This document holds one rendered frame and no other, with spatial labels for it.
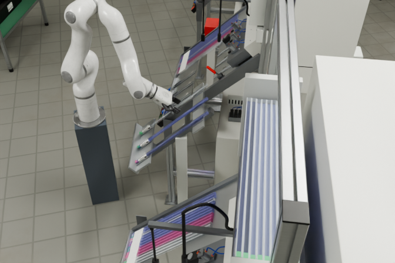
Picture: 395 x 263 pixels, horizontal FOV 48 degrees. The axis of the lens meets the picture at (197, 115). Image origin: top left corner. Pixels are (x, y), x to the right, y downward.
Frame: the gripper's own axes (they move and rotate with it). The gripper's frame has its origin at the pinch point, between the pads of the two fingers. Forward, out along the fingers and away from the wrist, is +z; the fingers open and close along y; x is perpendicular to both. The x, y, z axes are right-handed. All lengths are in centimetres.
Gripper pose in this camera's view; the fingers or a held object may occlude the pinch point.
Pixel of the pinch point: (177, 105)
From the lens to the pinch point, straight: 236.4
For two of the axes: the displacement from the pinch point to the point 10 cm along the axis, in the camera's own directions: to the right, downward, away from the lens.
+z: 8.0, 4.5, 3.9
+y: 0.0, -6.6, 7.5
